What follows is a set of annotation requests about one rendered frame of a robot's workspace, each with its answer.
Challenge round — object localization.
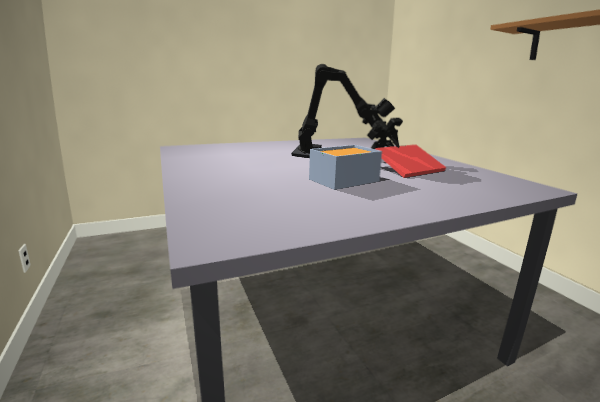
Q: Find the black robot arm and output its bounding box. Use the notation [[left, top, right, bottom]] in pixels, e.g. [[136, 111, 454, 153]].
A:
[[298, 64, 395, 153]]

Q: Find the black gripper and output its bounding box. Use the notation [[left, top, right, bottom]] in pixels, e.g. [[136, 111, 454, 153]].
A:
[[371, 118, 403, 149]]

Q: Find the red rectangular slab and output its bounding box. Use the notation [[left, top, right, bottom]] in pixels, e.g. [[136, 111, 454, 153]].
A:
[[376, 145, 446, 178]]

